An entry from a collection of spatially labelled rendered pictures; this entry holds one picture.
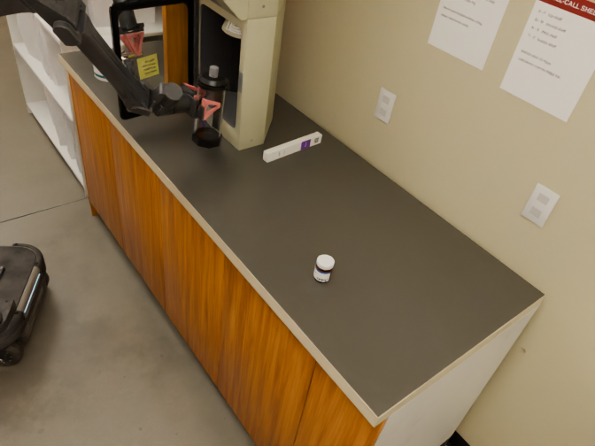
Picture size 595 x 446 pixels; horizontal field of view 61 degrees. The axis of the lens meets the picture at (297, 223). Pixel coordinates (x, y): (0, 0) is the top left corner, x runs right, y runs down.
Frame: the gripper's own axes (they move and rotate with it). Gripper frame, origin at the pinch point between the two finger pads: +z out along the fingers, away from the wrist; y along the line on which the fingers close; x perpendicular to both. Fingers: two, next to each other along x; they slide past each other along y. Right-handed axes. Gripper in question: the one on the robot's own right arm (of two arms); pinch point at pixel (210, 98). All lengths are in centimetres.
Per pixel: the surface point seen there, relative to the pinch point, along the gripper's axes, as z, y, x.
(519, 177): 51, -84, -9
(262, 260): -14, -53, 22
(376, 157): 54, -33, 16
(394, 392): -13, -104, 21
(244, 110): 12.2, -3.2, 4.4
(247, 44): 9.7, -2.9, -18.6
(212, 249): -14.8, -31.4, 35.4
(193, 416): -20, -40, 117
